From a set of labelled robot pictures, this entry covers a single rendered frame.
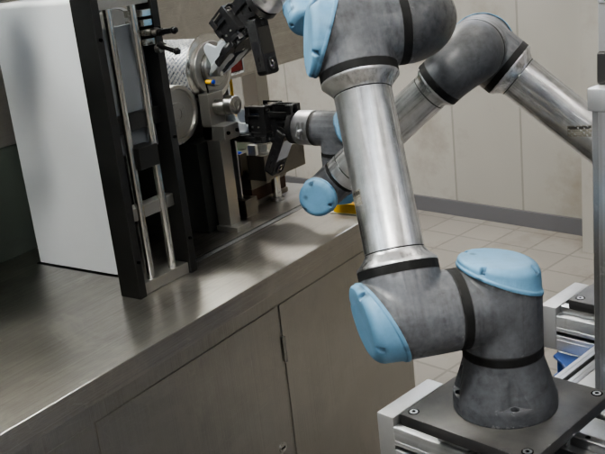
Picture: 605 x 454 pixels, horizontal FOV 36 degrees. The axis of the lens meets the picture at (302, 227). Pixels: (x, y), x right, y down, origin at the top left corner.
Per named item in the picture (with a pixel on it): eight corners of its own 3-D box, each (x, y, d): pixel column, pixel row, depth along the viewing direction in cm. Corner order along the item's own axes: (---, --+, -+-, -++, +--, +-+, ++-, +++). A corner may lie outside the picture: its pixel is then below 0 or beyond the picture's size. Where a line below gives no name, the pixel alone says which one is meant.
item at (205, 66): (232, 73, 202) (213, 92, 197) (225, 73, 203) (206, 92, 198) (220, 43, 198) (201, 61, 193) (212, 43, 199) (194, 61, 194)
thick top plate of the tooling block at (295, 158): (266, 181, 213) (263, 156, 211) (141, 171, 235) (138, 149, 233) (305, 163, 225) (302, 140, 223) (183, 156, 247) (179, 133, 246)
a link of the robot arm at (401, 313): (483, 349, 123) (402, -32, 131) (374, 368, 121) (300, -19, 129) (456, 352, 135) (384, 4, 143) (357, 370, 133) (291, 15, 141)
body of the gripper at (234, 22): (229, 20, 194) (259, -21, 186) (253, 51, 193) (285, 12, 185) (205, 25, 188) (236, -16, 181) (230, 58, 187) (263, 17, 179)
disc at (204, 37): (192, 109, 195) (182, 38, 191) (190, 109, 195) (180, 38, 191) (235, 95, 206) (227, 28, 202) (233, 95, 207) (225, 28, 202)
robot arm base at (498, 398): (577, 394, 136) (576, 333, 133) (522, 440, 126) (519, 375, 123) (490, 369, 146) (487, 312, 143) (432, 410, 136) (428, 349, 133)
